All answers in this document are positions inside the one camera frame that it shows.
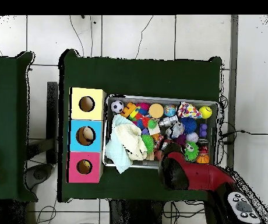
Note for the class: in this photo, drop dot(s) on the cream muslin cloth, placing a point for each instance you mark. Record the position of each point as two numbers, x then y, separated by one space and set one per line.
130 140

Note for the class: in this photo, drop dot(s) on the green puffer toy with eyes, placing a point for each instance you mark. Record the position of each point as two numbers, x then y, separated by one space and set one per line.
148 142
191 151

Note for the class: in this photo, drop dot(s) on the mint green cloth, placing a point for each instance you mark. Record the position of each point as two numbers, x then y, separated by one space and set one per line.
116 154

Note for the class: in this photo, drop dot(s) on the clear plastic bottle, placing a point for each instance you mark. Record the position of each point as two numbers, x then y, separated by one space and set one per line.
175 130

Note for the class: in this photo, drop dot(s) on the white polka dot cloth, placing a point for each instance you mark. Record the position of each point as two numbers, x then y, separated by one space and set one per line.
188 110

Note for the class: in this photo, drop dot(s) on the yellow plush toy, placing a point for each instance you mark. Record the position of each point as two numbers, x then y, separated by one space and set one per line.
86 164

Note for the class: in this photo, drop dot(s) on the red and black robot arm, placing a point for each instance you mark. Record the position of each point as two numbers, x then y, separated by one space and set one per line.
204 175

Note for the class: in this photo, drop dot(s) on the shallow metal mesh bin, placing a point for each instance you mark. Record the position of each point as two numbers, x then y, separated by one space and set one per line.
115 99

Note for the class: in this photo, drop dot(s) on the wooden box with three holes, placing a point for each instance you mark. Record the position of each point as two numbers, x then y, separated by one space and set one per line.
74 144

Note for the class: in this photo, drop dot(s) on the small soccer ball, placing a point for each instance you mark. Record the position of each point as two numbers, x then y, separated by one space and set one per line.
117 106

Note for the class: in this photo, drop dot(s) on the orange foam disc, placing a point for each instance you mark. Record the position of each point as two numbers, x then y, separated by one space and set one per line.
156 110

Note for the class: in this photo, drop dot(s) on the multicoloured globe ball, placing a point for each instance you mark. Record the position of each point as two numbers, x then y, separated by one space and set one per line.
170 110

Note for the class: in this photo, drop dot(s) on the dark green table cloth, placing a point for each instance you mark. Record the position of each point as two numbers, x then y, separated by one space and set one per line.
136 77
8 116

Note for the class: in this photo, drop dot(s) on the small blue puffer ball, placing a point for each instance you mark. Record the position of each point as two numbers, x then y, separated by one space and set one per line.
190 124

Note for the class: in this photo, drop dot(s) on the small white baseball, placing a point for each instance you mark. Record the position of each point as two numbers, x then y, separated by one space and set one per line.
192 137

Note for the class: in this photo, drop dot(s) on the yellow smiley ball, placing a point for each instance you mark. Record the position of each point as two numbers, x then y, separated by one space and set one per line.
205 112

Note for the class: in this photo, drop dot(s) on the small orange basketball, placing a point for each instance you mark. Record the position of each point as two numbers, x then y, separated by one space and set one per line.
203 159

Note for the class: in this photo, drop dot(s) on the black upright panel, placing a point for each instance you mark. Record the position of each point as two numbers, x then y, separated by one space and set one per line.
52 116

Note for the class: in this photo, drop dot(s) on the grey plastic base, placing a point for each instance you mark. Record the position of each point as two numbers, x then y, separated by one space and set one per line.
39 173

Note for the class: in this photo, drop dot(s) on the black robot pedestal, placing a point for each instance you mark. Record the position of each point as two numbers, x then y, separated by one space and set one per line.
134 214

